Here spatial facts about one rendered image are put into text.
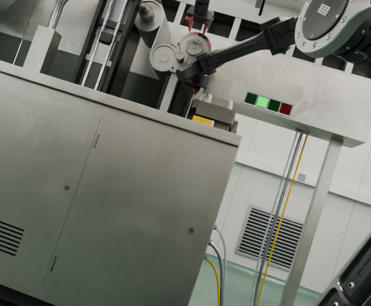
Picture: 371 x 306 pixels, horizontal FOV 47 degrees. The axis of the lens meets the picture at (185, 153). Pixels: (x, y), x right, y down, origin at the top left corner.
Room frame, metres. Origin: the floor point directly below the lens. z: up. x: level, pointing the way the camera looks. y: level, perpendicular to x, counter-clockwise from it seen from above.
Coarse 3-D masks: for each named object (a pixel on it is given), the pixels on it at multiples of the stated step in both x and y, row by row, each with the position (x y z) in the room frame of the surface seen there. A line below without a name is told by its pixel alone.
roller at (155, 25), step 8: (152, 8) 1.88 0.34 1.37; (160, 8) 1.88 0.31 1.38; (136, 16) 1.89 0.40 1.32; (160, 16) 1.88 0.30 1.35; (136, 24) 1.89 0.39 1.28; (144, 24) 1.89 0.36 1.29; (152, 24) 1.88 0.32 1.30; (144, 32) 1.90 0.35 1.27; (152, 32) 1.90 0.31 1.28; (144, 40) 2.04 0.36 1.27; (152, 40) 1.99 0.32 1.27
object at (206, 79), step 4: (196, 76) 1.73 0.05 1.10; (200, 76) 1.73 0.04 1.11; (204, 76) 1.79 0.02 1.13; (208, 76) 1.79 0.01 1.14; (188, 80) 1.77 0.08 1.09; (192, 80) 1.76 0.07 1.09; (196, 80) 1.75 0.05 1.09; (200, 80) 1.75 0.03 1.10; (204, 80) 1.78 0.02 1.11; (208, 80) 1.78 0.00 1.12; (196, 84) 1.77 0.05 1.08; (200, 84) 1.77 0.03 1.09; (204, 84) 1.77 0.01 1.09; (204, 88) 1.77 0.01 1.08
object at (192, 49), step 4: (192, 40) 1.82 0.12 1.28; (188, 44) 1.83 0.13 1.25; (192, 44) 1.83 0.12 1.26; (196, 44) 1.83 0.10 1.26; (200, 44) 1.82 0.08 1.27; (188, 48) 1.83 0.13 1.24; (192, 48) 1.82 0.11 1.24; (196, 48) 1.83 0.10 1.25; (200, 48) 1.82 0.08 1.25; (188, 52) 1.82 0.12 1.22; (192, 52) 1.82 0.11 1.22; (196, 52) 1.82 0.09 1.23; (200, 52) 1.83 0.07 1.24
